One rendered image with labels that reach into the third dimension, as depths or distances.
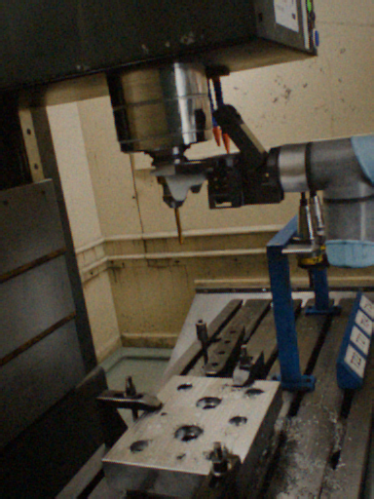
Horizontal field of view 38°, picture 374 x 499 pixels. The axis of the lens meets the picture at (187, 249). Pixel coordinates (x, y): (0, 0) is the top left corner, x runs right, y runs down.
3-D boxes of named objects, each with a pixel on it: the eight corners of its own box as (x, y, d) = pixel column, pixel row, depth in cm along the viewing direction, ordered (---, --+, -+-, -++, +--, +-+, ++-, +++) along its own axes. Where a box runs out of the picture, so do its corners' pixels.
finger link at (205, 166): (173, 175, 84) (230, 169, 83) (172, 166, 84) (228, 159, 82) (178, 172, 89) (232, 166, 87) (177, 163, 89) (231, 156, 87)
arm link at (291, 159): (303, 143, 78) (313, 138, 85) (272, 146, 80) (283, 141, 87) (307, 195, 80) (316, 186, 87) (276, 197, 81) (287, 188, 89)
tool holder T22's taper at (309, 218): (300, 233, 120) (297, 204, 118) (319, 233, 117) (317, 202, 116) (293, 239, 116) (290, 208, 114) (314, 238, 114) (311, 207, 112)
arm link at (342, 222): (389, 251, 88) (386, 184, 85) (373, 273, 78) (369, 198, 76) (340, 250, 92) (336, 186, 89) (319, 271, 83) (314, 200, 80)
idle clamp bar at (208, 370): (248, 349, 143) (245, 326, 141) (225, 399, 119) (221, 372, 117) (230, 349, 144) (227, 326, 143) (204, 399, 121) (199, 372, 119)
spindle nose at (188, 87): (142, 148, 100) (131, 81, 98) (225, 136, 95) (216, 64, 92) (101, 157, 86) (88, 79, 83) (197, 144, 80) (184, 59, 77)
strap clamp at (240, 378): (269, 396, 118) (260, 331, 114) (252, 430, 106) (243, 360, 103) (254, 395, 119) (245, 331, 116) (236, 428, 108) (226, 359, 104)
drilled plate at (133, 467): (283, 404, 106) (280, 381, 105) (240, 507, 80) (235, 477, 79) (176, 396, 115) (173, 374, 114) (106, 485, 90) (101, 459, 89)
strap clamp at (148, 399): (171, 444, 105) (159, 373, 102) (164, 454, 102) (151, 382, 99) (113, 438, 111) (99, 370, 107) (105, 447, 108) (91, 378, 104)
